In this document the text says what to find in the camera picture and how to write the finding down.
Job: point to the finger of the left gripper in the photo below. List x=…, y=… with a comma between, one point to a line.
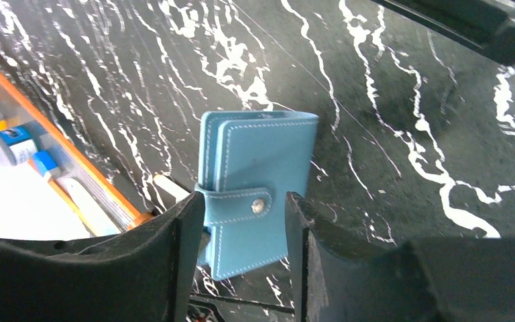
x=486, y=27

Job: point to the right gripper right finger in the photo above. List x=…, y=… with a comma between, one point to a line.
x=338, y=277

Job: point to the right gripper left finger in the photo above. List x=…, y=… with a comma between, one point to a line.
x=144, y=274

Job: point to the blue leather card holder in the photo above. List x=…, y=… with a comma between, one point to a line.
x=248, y=161

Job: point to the white pink pen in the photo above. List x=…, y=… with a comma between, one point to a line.
x=169, y=186

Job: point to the orange tiered organizer rack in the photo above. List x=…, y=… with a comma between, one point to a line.
x=33, y=205

